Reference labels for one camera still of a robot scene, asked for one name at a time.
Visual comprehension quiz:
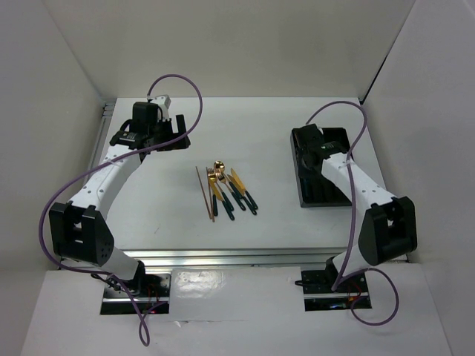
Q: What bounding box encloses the copper chopstick left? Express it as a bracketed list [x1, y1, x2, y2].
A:
[195, 166, 214, 222]

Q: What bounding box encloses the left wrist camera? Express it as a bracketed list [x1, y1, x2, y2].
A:
[147, 94, 171, 121]

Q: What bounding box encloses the copper chopstick right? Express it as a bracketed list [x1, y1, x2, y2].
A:
[205, 166, 215, 223]

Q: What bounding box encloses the copper chopstick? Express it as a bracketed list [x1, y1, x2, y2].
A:
[195, 166, 214, 222]
[205, 166, 215, 223]

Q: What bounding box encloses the black cutlery tray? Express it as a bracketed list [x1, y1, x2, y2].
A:
[290, 124, 351, 208]

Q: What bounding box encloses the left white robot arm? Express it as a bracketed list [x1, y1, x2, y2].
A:
[49, 95, 191, 296]

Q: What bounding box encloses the gold spoon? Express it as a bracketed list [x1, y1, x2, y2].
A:
[213, 161, 226, 175]

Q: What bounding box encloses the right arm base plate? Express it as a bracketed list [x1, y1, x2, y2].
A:
[295, 268, 373, 312]

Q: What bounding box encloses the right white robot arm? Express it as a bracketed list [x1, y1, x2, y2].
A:
[290, 124, 417, 291]

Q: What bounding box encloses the aluminium table rail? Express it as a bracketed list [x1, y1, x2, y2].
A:
[125, 248, 344, 270]

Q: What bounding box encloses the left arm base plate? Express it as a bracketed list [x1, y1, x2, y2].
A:
[100, 273, 171, 315]

